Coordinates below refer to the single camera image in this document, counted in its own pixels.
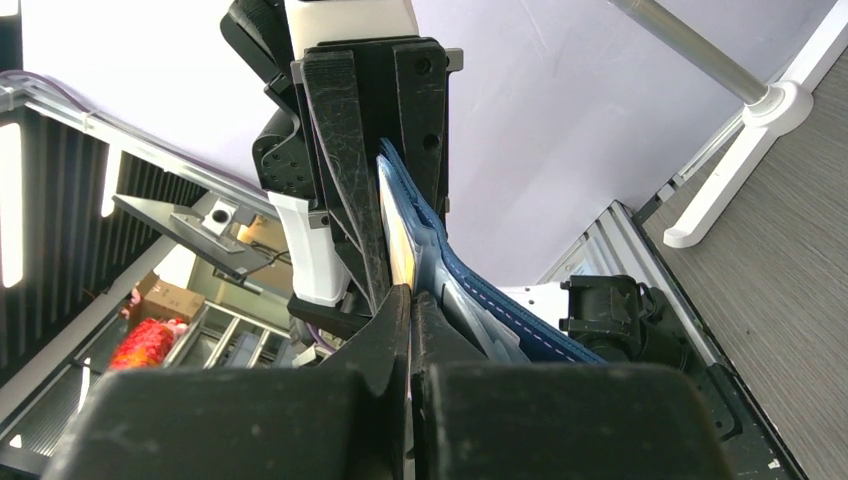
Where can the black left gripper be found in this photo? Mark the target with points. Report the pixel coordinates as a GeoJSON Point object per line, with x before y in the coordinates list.
{"type": "Point", "coordinates": [351, 95]}

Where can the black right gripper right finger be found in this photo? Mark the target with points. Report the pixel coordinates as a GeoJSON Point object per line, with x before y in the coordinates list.
{"type": "Point", "coordinates": [478, 419]}

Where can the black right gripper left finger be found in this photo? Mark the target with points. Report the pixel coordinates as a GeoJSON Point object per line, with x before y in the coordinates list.
{"type": "Point", "coordinates": [342, 419]}

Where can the navy leather card holder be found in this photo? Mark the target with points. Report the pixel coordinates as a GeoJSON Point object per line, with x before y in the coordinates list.
{"type": "Point", "coordinates": [420, 257]}

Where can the red patterned bag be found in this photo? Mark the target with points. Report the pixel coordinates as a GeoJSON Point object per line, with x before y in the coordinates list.
{"type": "Point", "coordinates": [148, 344]}

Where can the cardboard box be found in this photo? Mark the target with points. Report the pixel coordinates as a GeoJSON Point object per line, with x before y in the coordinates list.
{"type": "Point", "coordinates": [164, 301]}

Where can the silver clothes rack pole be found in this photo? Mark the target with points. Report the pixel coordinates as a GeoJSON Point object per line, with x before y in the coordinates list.
{"type": "Point", "coordinates": [701, 53]}

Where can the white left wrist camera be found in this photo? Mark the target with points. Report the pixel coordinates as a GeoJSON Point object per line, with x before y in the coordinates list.
{"type": "Point", "coordinates": [313, 22]}

